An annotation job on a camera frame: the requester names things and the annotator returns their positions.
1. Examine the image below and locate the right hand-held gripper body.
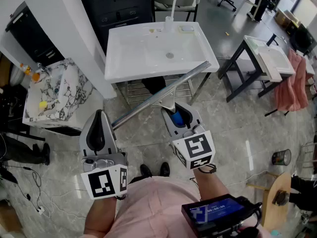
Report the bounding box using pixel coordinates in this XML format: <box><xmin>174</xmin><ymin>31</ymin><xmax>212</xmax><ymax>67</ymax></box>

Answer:
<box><xmin>171</xmin><ymin>123</ymin><xmax>216</xmax><ymax>171</ymax></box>

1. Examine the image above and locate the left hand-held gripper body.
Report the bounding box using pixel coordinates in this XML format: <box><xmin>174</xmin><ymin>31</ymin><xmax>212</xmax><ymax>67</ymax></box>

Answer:
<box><xmin>79</xmin><ymin>152</ymin><xmax>129</xmax><ymax>200</ymax></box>

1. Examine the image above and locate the metal squeegee with blue handle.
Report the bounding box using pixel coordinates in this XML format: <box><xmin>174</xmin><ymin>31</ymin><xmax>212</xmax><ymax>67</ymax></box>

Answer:
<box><xmin>111</xmin><ymin>60</ymin><xmax>212</xmax><ymax>131</ymax></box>

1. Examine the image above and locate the person's right forearm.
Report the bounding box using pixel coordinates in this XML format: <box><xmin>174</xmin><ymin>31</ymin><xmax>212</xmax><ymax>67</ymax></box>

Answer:
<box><xmin>192</xmin><ymin>167</ymin><xmax>230</xmax><ymax>203</ymax></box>

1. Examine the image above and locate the person's left forearm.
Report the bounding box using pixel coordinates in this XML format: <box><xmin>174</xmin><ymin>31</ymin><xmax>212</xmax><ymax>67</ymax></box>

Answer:
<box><xmin>83</xmin><ymin>195</ymin><xmax>118</xmax><ymax>236</ymax></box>

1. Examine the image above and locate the black drain pipe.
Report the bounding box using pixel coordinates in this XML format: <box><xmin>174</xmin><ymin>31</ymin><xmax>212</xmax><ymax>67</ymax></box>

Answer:
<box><xmin>142</xmin><ymin>76</ymin><xmax>167</xmax><ymax>96</ymax></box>

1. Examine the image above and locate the person's black right shoe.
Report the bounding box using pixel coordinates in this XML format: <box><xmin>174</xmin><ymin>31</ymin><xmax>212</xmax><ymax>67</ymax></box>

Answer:
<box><xmin>159</xmin><ymin>162</ymin><xmax>171</xmax><ymax>178</ymax></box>

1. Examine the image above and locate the person's black shoe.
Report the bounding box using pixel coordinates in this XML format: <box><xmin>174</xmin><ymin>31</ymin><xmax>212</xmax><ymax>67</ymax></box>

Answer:
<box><xmin>159</xmin><ymin>162</ymin><xmax>171</xmax><ymax>178</ymax></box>
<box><xmin>139</xmin><ymin>164</ymin><xmax>153</xmax><ymax>179</ymax></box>

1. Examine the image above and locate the person's black left shoe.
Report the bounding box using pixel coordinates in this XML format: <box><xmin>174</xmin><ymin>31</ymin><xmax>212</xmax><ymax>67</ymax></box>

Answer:
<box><xmin>139</xmin><ymin>164</ymin><xmax>153</xmax><ymax>179</ymax></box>

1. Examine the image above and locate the metal basin stand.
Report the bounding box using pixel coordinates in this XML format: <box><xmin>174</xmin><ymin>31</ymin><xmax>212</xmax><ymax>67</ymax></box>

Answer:
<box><xmin>112</xmin><ymin>72</ymin><xmax>212</xmax><ymax>110</ymax></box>

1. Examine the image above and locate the marble sink counter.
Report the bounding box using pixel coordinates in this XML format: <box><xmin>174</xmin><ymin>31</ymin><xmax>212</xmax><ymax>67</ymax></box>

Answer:
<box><xmin>22</xmin><ymin>57</ymin><xmax>97</xmax><ymax>131</ymax></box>

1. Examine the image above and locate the person's pink shirt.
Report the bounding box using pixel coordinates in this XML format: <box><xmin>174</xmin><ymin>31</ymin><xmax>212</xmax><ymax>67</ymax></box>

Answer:
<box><xmin>83</xmin><ymin>176</ymin><xmax>272</xmax><ymax>238</ymax></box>

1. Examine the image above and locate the black chest-mounted screen device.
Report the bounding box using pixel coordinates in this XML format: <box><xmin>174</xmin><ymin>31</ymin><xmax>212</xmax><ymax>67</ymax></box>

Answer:
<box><xmin>181</xmin><ymin>193</ymin><xmax>264</xmax><ymax>238</ymax></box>

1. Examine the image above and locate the white washbasin table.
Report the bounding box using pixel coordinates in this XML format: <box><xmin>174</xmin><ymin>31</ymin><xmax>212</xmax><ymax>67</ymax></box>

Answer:
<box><xmin>104</xmin><ymin>21</ymin><xmax>220</xmax><ymax>84</ymax></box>

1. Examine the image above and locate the orange drink bottle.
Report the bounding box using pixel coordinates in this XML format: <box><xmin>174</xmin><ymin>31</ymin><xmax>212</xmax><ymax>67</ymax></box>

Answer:
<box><xmin>19</xmin><ymin>63</ymin><xmax>42</xmax><ymax>83</ymax></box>

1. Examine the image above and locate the chrome faucet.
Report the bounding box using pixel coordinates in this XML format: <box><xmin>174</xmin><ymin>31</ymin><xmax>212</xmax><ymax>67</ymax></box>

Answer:
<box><xmin>36</xmin><ymin>62</ymin><xmax>51</xmax><ymax>74</ymax></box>

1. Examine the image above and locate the black mesh waste bin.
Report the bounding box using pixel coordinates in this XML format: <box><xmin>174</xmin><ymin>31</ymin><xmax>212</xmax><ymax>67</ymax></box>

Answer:
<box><xmin>271</xmin><ymin>148</ymin><xmax>292</xmax><ymax>167</ymax></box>

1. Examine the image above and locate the soap dish with soap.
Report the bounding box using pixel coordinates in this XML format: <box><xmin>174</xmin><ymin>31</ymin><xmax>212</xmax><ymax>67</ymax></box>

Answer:
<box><xmin>178</xmin><ymin>25</ymin><xmax>195</xmax><ymax>35</ymax></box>

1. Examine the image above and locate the white basin slab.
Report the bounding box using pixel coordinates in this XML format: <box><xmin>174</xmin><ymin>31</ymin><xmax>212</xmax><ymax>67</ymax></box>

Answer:
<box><xmin>244</xmin><ymin>35</ymin><xmax>297</xmax><ymax>83</ymax></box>

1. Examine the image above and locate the dark object on wooden table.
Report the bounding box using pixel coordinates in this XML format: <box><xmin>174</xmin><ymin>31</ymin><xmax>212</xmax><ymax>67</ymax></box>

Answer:
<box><xmin>271</xmin><ymin>189</ymin><xmax>290</xmax><ymax>206</ymax></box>

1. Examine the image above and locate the pink towel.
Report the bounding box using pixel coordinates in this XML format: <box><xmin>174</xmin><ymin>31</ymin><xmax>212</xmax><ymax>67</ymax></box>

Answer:
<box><xmin>273</xmin><ymin>47</ymin><xmax>310</xmax><ymax>113</ymax></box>

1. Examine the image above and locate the round wooden side table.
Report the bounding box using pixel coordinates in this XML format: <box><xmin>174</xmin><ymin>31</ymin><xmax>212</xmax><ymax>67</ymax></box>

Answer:
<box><xmin>246</xmin><ymin>172</ymin><xmax>292</xmax><ymax>231</ymax></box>

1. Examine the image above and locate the small black cabinet machine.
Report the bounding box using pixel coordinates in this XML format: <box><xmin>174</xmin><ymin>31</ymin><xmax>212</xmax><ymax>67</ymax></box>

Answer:
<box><xmin>5</xmin><ymin>1</ymin><xmax>65</xmax><ymax>67</ymax></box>

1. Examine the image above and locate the large black cabinet machine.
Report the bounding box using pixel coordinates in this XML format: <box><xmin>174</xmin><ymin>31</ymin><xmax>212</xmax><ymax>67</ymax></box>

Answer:
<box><xmin>75</xmin><ymin>0</ymin><xmax>155</xmax><ymax>56</ymax></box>

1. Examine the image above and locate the cardboard box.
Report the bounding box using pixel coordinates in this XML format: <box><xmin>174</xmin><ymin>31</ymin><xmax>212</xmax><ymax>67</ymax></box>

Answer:
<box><xmin>274</xmin><ymin>8</ymin><xmax>302</xmax><ymax>35</ymax></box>

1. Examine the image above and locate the black box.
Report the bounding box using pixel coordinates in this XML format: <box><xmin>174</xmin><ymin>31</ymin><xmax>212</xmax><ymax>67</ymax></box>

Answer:
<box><xmin>289</xmin><ymin>23</ymin><xmax>317</xmax><ymax>57</ymax></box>

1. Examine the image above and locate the black wrist strap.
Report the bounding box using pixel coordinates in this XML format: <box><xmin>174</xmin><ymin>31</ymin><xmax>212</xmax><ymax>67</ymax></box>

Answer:
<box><xmin>197</xmin><ymin>163</ymin><xmax>217</xmax><ymax>175</ymax></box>

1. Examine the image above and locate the black frame table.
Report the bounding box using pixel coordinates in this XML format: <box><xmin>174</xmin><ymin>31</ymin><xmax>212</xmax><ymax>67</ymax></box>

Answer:
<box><xmin>217</xmin><ymin>35</ymin><xmax>297</xmax><ymax>103</ymax></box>

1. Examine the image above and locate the white charger with cable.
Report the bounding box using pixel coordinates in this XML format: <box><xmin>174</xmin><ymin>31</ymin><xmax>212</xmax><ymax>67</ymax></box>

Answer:
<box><xmin>22</xmin><ymin>166</ymin><xmax>52</xmax><ymax>219</ymax></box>

